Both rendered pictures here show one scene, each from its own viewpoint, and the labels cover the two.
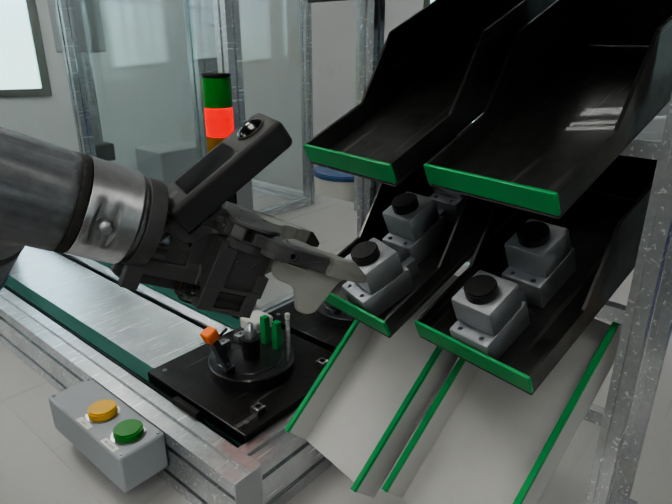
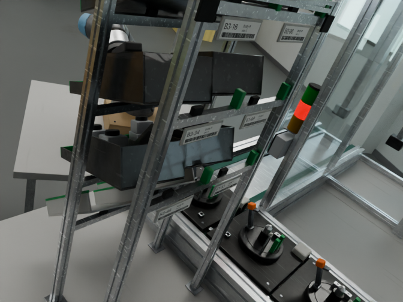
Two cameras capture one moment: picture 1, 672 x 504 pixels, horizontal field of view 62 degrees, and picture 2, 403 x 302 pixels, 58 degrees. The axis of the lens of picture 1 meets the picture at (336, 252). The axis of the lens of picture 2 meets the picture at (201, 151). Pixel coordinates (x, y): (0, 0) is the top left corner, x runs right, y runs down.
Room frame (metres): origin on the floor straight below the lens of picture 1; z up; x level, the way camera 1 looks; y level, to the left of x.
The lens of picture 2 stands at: (0.60, -0.83, 1.69)
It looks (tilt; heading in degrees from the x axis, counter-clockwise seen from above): 30 degrees down; 82
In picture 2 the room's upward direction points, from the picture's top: 21 degrees clockwise
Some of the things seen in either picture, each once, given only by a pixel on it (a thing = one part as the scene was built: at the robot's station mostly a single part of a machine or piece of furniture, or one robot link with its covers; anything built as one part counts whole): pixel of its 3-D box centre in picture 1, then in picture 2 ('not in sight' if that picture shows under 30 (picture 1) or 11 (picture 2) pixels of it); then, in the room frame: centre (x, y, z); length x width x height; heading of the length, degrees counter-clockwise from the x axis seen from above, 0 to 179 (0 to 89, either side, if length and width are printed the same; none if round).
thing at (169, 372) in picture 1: (252, 371); (200, 195); (0.78, 0.14, 0.96); 0.24 x 0.24 x 0.02; 50
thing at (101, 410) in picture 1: (103, 412); not in sight; (0.67, 0.34, 0.96); 0.04 x 0.04 x 0.02
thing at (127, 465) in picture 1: (106, 429); not in sight; (0.67, 0.34, 0.93); 0.21 x 0.07 x 0.06; 50
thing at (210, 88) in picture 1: (217, 92); (312, 95); (1.00, 0.20, 1.39); 0.05 x 0.05 x 0.05
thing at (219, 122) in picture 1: (219, 121); (304, 109); (1.00, 0.20, 1.34); 0.05 x 0.05 x 0.05
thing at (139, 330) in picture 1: (164, 333); (250, 186); (0.99, 0.35, 0.91); 0.84 x 0.28 x 0.10; 50
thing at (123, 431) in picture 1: (128, 433); not in sight; (0.63, 0.29, 0.96); 0.04 x 0.04 x 0.02
